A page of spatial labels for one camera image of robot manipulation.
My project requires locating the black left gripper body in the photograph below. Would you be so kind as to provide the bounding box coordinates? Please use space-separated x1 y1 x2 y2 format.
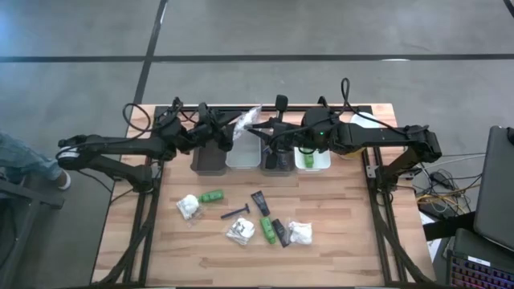
185 114 237 153

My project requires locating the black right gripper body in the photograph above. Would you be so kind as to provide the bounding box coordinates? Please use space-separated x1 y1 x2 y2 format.
267 120 306 156

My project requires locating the clear bag of cotton swabs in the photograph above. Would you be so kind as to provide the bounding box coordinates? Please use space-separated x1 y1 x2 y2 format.
232 104 263 141
224 216 256 246

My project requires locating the dark toiletry tube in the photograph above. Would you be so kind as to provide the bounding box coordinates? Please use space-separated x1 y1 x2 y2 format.
250 189 271 218
263 151 279 170
271 218 291 249

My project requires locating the clear bag of cotton balls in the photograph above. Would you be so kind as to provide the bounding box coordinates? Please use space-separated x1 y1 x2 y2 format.
175 193 202 226
285 218 314 246

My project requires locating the light grey plastic bin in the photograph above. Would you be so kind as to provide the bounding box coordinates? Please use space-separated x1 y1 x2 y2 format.
224 130 263 170

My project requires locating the dark grey plastic bin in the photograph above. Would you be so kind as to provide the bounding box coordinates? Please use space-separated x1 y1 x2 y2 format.
190 138 229 177
259 140 296 177

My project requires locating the white plastic bin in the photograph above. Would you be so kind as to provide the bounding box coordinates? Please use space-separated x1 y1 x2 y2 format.
293 144 332 174

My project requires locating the black power adapter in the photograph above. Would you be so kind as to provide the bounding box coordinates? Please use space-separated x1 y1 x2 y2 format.
429 170 453 189

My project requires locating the person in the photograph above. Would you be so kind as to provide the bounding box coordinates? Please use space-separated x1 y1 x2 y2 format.
0 131 72 192

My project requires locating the black metal stand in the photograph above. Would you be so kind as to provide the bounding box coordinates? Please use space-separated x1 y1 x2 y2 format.
0 172 66 289

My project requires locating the dark equipment case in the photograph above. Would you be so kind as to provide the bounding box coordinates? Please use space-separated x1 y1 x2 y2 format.
443 227 514 266

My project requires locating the grey laptop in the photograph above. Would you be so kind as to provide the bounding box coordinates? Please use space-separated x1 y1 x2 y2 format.
472 124 514 252

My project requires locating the backlit rainbow keyboard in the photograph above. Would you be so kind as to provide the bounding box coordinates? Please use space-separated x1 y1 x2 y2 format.
446 250 514 289

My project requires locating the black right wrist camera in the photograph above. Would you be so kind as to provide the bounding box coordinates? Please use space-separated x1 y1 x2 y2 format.
274 94 290 121

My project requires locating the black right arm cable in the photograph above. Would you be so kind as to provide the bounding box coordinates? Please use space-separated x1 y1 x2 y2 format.
316 77 430 140

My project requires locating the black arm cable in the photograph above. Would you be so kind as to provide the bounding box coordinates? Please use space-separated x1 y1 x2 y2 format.
316 77 430 140
121 96 184 134

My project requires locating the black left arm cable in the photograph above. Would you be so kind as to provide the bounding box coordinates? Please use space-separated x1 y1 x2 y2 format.
121 96 184 134

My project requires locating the black aluminium table frame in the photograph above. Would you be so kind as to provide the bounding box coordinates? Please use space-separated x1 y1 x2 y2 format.
92 96 426 289

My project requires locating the yellow cable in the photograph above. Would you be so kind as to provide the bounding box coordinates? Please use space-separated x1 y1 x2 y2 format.
415 192 479 216

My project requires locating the black strap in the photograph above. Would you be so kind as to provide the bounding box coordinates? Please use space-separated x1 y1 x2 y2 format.
421 211 477 242

